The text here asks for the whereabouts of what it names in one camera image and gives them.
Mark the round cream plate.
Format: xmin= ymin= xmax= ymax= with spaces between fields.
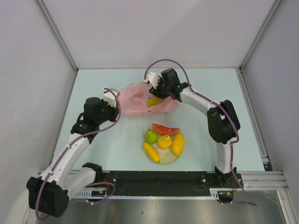
xmin=151 ymin=142 xmax=178 ymax=165

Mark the green fake pear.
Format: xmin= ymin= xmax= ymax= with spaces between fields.
xmin=144 ymin=129 xmax=159 ymax=144

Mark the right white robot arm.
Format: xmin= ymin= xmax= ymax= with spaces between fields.
xmin=144 ymin=68 xmax=241 ymax=187

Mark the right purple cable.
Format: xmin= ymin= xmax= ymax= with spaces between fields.
xmin=144 ymin=58 xmax=257 ymax=207

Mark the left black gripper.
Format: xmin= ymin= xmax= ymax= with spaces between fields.
xmin=95 ymin=98 xmax=120 ymax=125

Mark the yellow fake fruit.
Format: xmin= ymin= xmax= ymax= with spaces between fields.
xmin=143 ymin=142 xmax=161 ymax=163

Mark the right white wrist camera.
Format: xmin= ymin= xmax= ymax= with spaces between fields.
xmin=144 ymin=72 xmax=162 ymax=89

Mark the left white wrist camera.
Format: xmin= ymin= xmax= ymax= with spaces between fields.
xmin=103 ymin=87 xmax=120 ymax=108

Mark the pink plastic bag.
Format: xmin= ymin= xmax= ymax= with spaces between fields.
xmin=118 ymin=82 xmax=179 ymax=115

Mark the purple cable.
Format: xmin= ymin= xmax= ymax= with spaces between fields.
xmin=35 ymin=87 xmax=121 ymax=221
xmin=144 ymin=58 xmax=257 ymax=207

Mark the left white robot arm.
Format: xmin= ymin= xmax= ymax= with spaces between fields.
xmin=26 ymin=93 xmax=121 ymax=221

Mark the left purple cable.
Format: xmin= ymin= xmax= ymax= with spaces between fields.
xmin=35 ymin=87 xmax=121 ymax=221

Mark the red watermelon slice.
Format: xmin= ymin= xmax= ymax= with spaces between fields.
xmin=152 ymin=123 xmax=180 ymax=136

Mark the white slotted cable duct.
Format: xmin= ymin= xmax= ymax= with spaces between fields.
xmin=73 ymin=188 xmax=219 ymax=201

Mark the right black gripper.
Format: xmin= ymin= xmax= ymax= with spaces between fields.
xmin=149 ymin=75 xmax=171 ymax=101

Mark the yellow fake lemon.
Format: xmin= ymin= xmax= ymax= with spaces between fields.
xmin=157 ymin=135 xmax=172 ymax=149

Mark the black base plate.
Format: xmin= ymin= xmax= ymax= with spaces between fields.
xmin=95 ymin=171 xmax=243 ymax=199

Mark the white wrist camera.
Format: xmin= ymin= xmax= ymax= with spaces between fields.
xmin=103 ymin=87 xmax=120 ymax=108
xmin=144 ymin=72 xmax=162 ymax=89

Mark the yellow fake mango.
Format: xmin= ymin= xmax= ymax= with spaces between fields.
xmin=171 ymin=133 xmax=185 ymax=157

